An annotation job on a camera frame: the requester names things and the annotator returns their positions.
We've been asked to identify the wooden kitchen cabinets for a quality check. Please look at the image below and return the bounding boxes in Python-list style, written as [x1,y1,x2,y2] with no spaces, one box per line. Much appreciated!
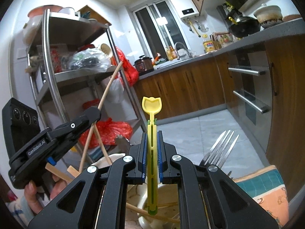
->
[134,35,304,199]

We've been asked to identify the kitchen faucet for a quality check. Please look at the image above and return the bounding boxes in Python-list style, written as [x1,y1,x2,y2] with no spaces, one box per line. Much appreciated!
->
[174,42,192,59]

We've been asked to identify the person's left hand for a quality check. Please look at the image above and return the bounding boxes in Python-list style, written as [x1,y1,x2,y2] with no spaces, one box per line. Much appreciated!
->
[24,174,68,214]

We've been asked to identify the wooden spatula in left jar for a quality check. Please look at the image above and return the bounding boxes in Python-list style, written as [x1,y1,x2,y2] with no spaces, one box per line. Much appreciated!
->
[67,165,80,178]

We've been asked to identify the white double ceramic utensil jar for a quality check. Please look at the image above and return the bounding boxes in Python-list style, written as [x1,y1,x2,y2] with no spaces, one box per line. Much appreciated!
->
[92,153,171,228]

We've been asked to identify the silver metal fork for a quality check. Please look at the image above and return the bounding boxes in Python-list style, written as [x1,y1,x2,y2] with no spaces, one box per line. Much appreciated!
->
[199,130,239,169]

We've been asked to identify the printed beige teal tablecloth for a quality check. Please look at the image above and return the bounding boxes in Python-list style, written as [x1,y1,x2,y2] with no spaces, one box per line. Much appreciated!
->
[233,165,289,228]

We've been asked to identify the red plastic bag lower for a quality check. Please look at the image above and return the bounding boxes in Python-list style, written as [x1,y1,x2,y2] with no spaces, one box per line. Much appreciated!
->
[79,118,133,149]

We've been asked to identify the stainless steel shelf rack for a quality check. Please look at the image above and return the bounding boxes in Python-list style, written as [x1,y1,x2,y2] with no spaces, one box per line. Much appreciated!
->
[23,4,148,162]

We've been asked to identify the clear plastic bag on shelf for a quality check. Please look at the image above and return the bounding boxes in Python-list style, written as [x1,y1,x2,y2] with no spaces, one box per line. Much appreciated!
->
[68,48,112,72]

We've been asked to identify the dark rice cooker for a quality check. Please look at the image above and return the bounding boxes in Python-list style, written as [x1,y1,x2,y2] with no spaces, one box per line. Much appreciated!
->
[134,55,154,76]

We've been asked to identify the yellow cooking oil bottle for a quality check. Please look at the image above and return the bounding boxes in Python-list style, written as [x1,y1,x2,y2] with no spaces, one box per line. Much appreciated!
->
[203,35,216,53]

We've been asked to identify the black wok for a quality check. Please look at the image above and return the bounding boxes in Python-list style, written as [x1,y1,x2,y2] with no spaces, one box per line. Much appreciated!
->
[229,16,261,38]

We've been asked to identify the white ceramic casserole pot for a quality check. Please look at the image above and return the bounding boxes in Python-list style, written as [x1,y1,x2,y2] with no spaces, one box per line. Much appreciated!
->
[253,4,283,29]

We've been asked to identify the white water heater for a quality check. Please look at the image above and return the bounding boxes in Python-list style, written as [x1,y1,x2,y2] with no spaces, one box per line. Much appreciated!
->
[170,0,199,20]

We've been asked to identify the built-in oven with handles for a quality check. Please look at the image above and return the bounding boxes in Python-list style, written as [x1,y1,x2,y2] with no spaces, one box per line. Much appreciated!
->
[227,51,273,152]

